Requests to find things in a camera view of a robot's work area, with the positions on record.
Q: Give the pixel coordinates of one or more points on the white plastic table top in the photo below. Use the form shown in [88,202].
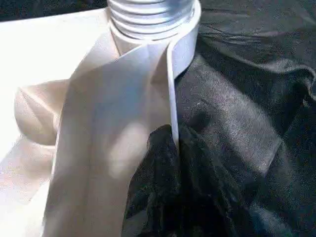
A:
[74,111]

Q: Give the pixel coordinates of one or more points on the white plastic table leg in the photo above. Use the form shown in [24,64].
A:
[150,17]

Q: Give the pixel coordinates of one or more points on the black work mat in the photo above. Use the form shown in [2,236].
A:
[259,98]

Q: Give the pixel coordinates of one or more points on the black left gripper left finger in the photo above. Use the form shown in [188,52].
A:
[158,187]

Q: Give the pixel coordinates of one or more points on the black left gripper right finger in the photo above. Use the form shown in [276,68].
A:
[209,192]

